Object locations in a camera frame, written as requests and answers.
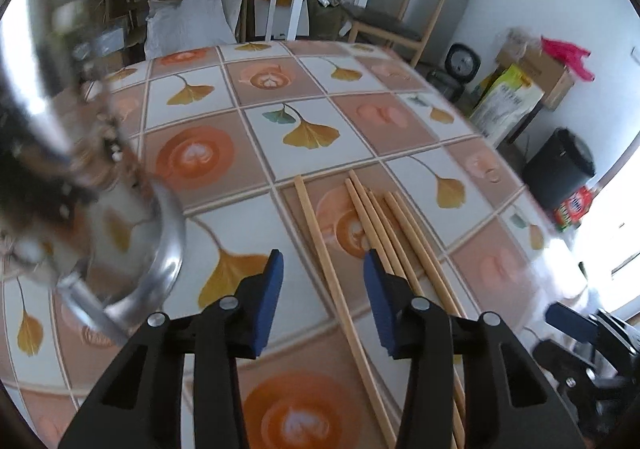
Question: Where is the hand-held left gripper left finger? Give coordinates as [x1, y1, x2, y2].
[59, 249, 285, 449]

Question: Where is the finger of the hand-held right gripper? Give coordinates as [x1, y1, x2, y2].
[546, 303, 602, 338]

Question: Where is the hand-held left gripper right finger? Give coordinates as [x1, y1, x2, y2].
[363, 250, 586, 449]

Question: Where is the stainless steel utensil holder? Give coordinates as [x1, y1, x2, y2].
[0, 0, 187, 346]

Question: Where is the red detergent bag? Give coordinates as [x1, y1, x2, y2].
[554, 185, 597, 233]

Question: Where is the black trash bin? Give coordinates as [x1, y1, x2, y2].
[521, 127, 599, 213]

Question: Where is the ginkgo leaf patterned tablecloth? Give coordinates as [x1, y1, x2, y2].
[0, 40, 588, 449]

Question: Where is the white yellow rice bag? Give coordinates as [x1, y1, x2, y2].
[469, 64, 547, 143]

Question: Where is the black rice cooker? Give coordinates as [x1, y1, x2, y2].
[429, 43, 484, 103]

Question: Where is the brown cardboard box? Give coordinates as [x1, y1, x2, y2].
[494, 29, 577, 113]

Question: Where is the pink plastic bag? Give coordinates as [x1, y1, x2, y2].
[539, 35, 597, 83]

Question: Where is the wooden chair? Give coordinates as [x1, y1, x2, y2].
[346, 0, 449, 68]

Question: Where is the dark olive bag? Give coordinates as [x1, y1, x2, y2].
[306, 0, 352, 43]

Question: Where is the white pillow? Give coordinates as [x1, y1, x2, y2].
[144, 0, 239, 62]

